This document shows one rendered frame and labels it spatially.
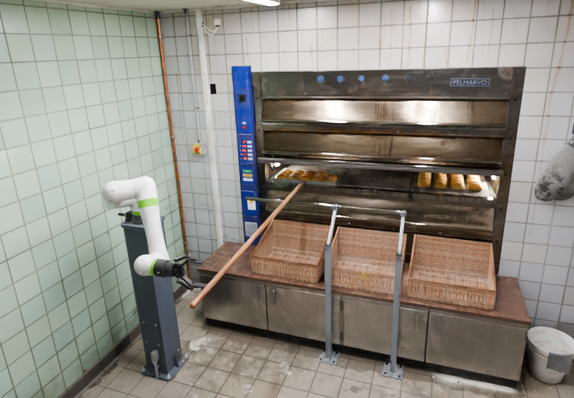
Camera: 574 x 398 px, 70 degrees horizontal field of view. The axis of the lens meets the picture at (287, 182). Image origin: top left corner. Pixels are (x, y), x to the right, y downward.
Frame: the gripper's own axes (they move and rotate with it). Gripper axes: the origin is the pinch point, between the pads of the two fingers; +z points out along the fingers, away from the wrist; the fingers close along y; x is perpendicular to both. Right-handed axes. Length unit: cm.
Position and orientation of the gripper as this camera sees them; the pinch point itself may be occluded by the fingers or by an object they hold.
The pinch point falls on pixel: (202, 274)
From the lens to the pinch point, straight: 216.9
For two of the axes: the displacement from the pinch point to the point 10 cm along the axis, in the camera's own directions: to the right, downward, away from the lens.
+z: 9.5, 0.7, -3.2
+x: -3.2, 3.0, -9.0
